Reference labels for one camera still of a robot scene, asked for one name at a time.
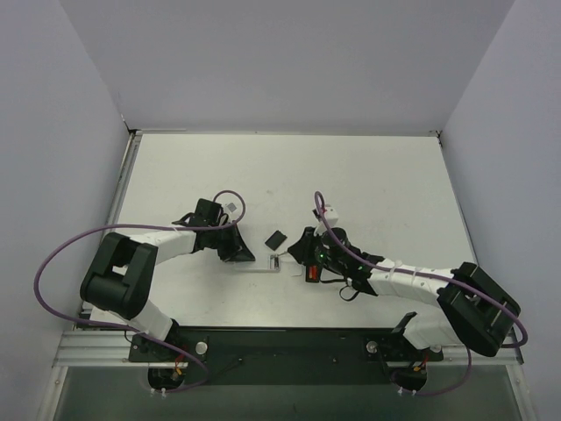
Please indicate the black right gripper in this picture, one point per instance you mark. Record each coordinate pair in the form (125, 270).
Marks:
(309, 246)

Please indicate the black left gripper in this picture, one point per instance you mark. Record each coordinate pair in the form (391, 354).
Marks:
(229, 242)

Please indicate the black remote control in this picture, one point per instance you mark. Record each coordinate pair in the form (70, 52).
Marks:
(319, 271)

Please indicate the white remote control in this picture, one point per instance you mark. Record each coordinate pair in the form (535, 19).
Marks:
(262, 265)

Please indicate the black battery cover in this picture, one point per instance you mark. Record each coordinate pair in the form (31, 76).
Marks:
(275, 240)

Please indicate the white battery cover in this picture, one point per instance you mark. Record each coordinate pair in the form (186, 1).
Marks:
(297, 271)

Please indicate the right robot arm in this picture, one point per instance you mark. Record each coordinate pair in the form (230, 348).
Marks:
(474, 310)

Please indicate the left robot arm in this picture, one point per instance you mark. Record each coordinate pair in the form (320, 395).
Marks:
(186, 236)

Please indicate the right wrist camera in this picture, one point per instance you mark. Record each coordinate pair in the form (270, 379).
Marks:
(328, 214)

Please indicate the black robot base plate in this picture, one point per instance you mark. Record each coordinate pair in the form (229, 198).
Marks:
(247, 356)

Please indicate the aluminium frame rail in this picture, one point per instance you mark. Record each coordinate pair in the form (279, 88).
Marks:
(93, 342)

